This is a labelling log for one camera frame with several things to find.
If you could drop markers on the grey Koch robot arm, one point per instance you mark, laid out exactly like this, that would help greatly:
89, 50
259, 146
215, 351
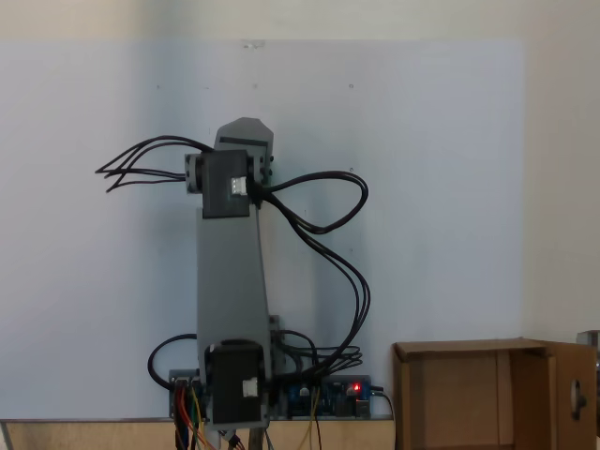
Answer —
229, 281

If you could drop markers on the blue circuit board with capacitors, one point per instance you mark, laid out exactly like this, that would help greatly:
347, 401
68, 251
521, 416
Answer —
337, 394

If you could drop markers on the clear tape piece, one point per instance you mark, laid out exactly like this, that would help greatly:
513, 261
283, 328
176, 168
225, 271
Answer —
253, 45

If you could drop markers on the grey board mounting plate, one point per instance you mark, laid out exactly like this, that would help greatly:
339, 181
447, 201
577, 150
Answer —
185, 372

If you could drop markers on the white paper sheet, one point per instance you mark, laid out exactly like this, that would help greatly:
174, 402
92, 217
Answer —
94, 234

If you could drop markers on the brown cardboard box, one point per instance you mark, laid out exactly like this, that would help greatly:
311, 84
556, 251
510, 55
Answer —
459, 398

